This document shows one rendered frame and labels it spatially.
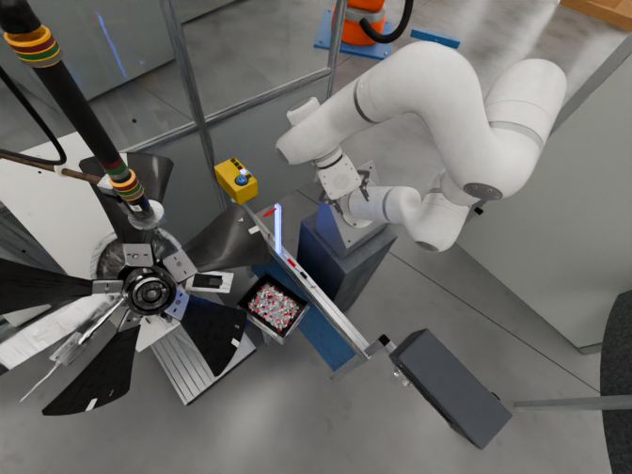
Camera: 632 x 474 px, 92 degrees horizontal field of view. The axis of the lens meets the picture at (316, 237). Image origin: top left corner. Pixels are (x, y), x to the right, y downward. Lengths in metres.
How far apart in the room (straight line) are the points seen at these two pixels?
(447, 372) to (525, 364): 1.74
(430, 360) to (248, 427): 1.36
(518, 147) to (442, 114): 0.11
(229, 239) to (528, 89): 0.79
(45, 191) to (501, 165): 1.08
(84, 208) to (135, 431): 1.37
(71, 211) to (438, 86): 1.00
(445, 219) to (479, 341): 1.69
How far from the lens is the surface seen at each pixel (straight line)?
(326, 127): 0.67
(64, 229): 1.14
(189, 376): 2.01
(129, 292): 0.89
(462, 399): 0.88
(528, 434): 2.50
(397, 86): 0.51
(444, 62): 0.49
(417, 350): 0.85
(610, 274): 2.37
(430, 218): 0.84
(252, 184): 1.24
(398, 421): 2.13
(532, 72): 0.57
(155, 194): 0.87
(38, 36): 0.55
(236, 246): 0.97
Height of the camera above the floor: 2.01
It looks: 59 degrees down
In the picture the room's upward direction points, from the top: 11 degrees clockwise
